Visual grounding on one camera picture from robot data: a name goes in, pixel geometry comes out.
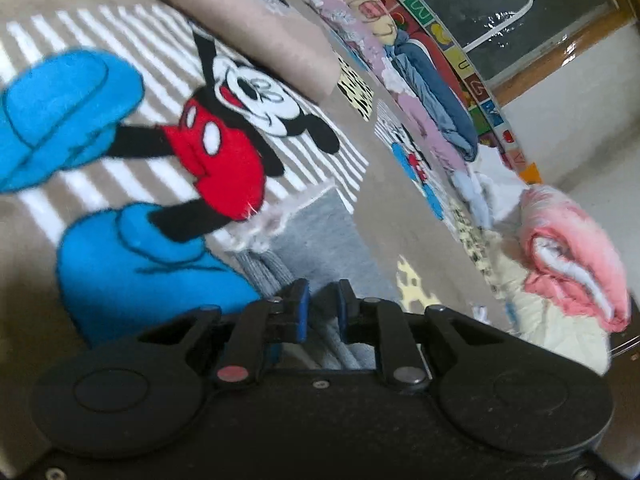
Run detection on cartoon mouse printed blanket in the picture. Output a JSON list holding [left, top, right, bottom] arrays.
[[0, 0, 516, 471]]

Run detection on blue folded quilt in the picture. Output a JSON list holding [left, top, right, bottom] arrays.
[[382, 40, 480, 162]]

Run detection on purple bedsheet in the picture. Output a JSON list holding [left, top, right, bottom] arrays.
[[255, 0, 476, 181]]

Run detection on pink quilt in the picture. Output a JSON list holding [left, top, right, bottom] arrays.
[[515, 185, 632, 333]]

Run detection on light blue cloth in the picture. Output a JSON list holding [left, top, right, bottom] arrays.
[[452, 172, 496, 228]]

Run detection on white crumpled cloth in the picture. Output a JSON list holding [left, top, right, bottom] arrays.
[[472, 147, 526, 241]]

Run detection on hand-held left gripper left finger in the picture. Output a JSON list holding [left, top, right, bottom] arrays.
[[137, 278, 311, 395]]

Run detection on beige folded garment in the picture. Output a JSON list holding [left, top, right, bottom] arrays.
[[156, 0, 341, 106]]

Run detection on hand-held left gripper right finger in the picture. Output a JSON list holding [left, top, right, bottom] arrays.
[[336, 279, 506, 392]]

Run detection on cream quilt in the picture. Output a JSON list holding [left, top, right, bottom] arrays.
[[492, 232, 613, 376]]

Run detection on grey towel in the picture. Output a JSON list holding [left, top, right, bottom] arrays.
[[225, 185, 401, 370]]

